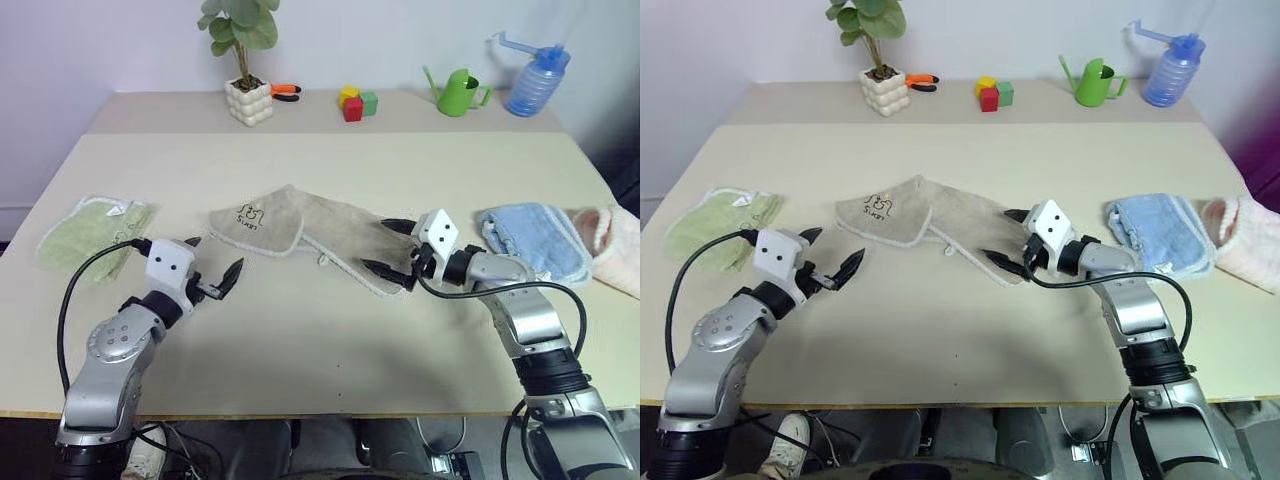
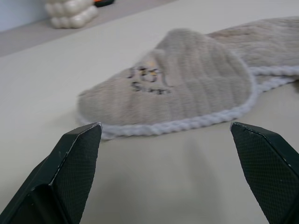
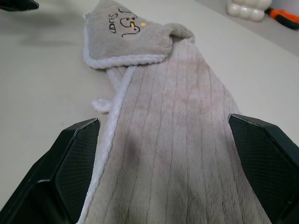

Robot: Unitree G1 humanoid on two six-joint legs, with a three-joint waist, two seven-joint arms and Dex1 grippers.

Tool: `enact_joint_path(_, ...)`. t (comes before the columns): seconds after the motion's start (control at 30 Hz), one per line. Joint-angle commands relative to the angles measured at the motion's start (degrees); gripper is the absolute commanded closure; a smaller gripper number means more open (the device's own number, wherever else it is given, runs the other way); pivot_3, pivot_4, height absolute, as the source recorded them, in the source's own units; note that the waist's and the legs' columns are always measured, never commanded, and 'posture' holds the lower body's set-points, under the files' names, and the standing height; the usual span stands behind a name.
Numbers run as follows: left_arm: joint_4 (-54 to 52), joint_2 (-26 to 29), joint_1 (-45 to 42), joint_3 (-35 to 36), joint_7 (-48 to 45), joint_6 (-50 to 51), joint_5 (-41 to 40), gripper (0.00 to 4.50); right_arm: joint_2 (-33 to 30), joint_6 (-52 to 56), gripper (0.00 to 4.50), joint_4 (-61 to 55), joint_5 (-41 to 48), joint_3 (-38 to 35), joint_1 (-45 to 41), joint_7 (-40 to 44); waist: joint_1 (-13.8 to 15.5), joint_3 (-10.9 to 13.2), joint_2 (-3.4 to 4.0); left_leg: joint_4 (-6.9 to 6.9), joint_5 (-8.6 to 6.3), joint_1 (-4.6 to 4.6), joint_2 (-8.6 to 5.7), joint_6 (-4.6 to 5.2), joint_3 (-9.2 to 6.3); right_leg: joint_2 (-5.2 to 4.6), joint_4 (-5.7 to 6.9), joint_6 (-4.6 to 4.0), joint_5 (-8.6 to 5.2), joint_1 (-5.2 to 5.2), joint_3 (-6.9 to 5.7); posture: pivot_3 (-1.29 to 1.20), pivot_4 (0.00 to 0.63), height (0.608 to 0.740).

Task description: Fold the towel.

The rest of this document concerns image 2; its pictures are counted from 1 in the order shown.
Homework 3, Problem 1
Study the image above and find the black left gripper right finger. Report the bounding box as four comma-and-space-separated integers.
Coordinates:
229, 121, 299, 224

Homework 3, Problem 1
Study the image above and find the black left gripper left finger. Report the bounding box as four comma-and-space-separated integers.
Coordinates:
0, 122, 103, 224

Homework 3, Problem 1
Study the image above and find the beige fluffy slipper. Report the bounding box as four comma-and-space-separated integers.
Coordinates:
76, 16, 299, 141

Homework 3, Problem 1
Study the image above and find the cream bubbly ceramic vase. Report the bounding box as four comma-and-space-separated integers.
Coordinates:
44, 0, 99, 29

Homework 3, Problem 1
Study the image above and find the black and orange object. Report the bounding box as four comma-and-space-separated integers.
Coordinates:
93, 0, 115, 8

